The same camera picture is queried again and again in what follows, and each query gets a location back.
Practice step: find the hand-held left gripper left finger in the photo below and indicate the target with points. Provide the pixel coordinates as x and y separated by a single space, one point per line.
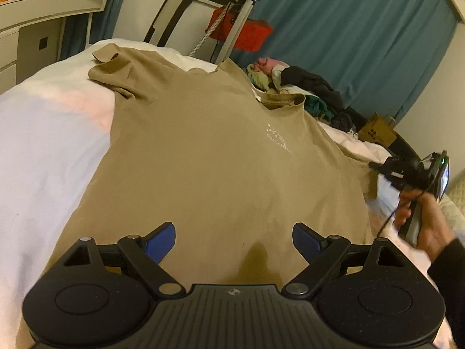
161 241

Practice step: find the red cloth bag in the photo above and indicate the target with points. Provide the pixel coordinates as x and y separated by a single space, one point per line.
254 36

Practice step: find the tan printed t-shirt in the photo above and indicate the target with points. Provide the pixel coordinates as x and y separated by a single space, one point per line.
203 160

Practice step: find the narrow blue curtain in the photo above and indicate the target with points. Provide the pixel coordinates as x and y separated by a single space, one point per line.
101 7

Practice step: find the white dressing table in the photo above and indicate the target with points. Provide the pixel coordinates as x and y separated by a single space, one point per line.
47 7

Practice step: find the garment steamer stand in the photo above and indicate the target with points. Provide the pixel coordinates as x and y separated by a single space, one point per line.
236 18

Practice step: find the pastel duvet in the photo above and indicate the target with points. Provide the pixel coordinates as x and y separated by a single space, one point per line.
43 145

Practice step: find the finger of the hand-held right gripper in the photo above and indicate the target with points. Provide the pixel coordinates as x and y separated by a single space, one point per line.
396 181
387 164

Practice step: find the pile of mixed clothes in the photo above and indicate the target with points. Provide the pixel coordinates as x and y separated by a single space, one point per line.
308 87

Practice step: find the white and black chair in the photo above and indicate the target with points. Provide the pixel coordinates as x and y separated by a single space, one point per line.
170 11

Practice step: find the white drawer cabinet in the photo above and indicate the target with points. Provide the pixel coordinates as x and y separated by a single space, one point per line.
7 61

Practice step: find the wide blue curtain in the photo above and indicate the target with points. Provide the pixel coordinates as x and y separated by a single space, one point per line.
345 36

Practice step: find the white quilted cushion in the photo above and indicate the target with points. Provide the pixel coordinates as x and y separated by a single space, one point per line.
456 207

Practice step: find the brown paper bag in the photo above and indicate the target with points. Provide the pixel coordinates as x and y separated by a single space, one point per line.
377 131

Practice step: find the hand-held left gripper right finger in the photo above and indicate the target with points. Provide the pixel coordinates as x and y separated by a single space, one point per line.
307 241

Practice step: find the person's right hand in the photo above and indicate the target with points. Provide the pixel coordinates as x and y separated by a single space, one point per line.
436 229

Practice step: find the person's right forearm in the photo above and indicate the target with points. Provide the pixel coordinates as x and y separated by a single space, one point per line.
450 280

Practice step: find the black sofa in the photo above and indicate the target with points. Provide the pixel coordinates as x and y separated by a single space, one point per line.
407 141

